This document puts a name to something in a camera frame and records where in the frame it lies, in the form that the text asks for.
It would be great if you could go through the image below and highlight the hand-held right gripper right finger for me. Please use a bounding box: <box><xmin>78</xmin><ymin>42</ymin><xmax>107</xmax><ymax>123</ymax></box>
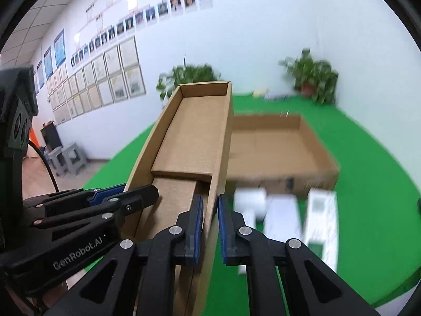
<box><xmin>218</xmin><ymin>194</ymin><xmax>380</xmax><ymax>316</ymax></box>

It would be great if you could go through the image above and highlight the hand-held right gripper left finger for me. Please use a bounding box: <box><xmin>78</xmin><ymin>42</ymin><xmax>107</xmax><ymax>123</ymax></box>
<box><xmin>43</xmin><ymin>194</ymin><xmax>204</xmax><ymax>316</ymax></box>

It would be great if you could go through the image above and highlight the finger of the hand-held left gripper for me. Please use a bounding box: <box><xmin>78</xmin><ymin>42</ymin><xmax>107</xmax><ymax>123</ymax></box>
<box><xmin>31</xmin><ymin>185</ymin><xmax>159</xmax><ymax>238</ymax></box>
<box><xmin>22</xmin><ymin>184</ymin><xmax>127</xmax><ymax>210</ymax></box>

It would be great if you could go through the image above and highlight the white hair dryer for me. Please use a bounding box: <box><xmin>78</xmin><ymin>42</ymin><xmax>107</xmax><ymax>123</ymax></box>
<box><xmin>234</xmin><ymin>187</ymin><xmax>268</xmax><ymax>275</ymax></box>

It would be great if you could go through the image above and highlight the white device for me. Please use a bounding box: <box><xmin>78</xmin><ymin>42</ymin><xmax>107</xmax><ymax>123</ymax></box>
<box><xmin>263</xmin><ymin>194</ymin><xmax>304</xmax><ymax>241</ymax></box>

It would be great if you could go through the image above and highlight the narrow cardboard insert box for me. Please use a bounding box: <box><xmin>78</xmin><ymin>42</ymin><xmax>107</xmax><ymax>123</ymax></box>
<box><xmin>122</xmin><ymin>81</ymin><xmax>234</xmax><ymax>316</ymax></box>

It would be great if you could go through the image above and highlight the large shallow cardboard box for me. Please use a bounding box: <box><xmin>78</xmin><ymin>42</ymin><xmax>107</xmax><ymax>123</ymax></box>
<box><xmin>227</xmin><ymin>113</ymin><xmax>341</xmax><ymax>196</ymax></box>

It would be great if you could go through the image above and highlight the white box with green label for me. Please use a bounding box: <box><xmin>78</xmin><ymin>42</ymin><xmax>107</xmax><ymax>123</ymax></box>
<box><xmin>303</xmin><ymin>188</ymin><xmax>339</xmax><ymax>272</ymax></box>

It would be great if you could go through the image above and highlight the grey plastic stool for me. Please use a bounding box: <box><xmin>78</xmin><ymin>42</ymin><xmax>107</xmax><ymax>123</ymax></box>
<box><xmin>62</xmin><ymin>142</ymin><xmax>89</xmax><ymax>176</ymax></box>
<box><xmin>48</xmin><ymin>148</ymin><xmax>68</xmax><ymax>177</ymax></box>

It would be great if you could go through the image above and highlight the black cabinet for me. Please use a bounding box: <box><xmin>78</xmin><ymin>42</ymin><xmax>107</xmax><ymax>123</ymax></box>
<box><xmin>41</xmin><ymin>125</ymin><xmax>63</xmax><ymax>149</ymax></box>

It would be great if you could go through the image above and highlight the potted green plant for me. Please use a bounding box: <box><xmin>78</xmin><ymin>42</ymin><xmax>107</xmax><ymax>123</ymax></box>
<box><xmin>156</xmin><ymin>57</ymin><xmax>221</xmax><ymax>101</ymax></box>
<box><xmin>279</xmin><ymin>49</ymin><xmax>339</xmax><ymax>105</ymax></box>

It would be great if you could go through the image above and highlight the tissue pack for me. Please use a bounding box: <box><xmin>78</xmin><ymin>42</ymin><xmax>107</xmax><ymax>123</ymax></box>
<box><xmin>265</xmin><ymin>90</ymin><xmax>290</xmax><ymax>101</ymax></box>

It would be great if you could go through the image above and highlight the row of portrait photos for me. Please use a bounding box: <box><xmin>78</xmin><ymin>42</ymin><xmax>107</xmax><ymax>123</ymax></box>
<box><xmin>71</xmin><ymin>0</ymin><xmax>213</xmax><ymax>68</ymax></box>

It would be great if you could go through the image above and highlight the black cable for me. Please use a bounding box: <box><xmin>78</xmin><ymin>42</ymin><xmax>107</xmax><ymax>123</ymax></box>
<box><xmin>28</xmin><ymin>140</ymin><xmax>60</xmax><ymax>193</ymax></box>

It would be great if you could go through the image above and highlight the wall of framed certificates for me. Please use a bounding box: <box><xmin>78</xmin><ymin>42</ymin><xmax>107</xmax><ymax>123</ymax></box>
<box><xmin>46</xmin><ymin>36</ymin><xmax>147</xmax><ymax>126</ymax></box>

